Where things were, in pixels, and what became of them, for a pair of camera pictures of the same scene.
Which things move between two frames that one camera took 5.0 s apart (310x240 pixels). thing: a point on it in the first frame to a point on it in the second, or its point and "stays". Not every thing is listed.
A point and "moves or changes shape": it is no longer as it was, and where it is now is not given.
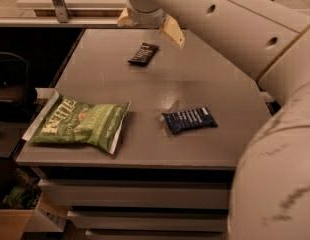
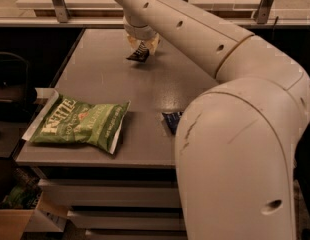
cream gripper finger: [172, 29] to [153, 43]
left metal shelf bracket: [58, 2] stays
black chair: [13, 96] stays
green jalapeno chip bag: [61, 119] stays
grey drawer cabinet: [190, 117] stays
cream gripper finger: [125, 20] to [134, 43]
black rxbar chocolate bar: [144, 54] moves or changes shape
